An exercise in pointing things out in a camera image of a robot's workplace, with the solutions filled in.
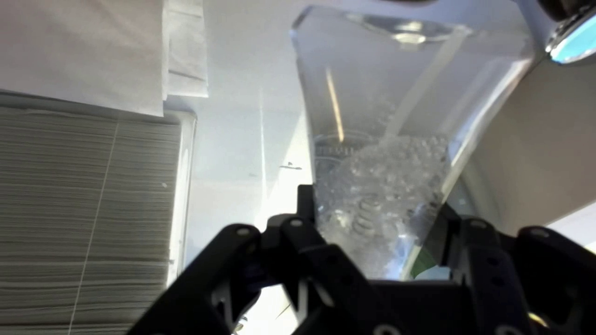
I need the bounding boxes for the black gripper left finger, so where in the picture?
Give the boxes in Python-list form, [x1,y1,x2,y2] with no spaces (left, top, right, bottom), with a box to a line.
[127,184,375,335]

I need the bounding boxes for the clear plastic spray bottle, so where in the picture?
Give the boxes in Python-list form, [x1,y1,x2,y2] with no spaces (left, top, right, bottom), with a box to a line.
[289,5,537,281]

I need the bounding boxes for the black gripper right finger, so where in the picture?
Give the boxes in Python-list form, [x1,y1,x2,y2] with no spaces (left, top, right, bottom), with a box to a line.
[435,203,596,335]

